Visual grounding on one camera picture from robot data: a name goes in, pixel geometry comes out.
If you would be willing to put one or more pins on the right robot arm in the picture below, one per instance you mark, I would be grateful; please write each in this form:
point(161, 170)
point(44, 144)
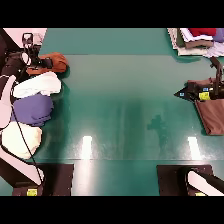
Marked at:
point(203, 180)

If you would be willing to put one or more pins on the purple garment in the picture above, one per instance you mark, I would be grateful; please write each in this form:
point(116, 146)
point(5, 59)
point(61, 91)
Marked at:
point(33, 109)

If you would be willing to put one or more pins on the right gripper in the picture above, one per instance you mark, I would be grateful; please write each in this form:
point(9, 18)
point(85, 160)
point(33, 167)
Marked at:
point(196, 91)

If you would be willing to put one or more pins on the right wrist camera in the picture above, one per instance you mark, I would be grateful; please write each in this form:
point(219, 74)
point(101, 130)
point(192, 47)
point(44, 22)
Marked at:
point(218, 75)

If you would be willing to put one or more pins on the orange shirt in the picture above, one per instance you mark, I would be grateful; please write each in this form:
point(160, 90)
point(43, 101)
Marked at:
point(59, 61)

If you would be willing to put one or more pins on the lilac garment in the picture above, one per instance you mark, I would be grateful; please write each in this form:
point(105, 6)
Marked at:
point(219, 35)

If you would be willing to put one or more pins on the red garment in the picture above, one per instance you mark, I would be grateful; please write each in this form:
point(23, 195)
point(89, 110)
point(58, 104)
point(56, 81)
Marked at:
point(203, 31)

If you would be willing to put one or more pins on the dark green garment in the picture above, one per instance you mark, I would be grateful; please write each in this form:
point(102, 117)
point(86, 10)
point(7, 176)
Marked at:
point(180, 39)

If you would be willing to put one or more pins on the pale patterned garment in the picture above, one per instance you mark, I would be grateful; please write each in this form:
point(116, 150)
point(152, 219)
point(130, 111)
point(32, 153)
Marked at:
point(193, 52)

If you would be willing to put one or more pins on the brown garment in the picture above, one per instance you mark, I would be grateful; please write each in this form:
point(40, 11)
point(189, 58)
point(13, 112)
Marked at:
point(199, 44)
point(211, 116)

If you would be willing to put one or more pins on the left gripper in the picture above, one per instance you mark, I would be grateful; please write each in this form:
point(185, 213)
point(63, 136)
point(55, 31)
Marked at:
point(46, 63)

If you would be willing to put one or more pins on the white garment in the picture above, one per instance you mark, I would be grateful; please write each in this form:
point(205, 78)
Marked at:
point(186, 35)
point(36, 85)

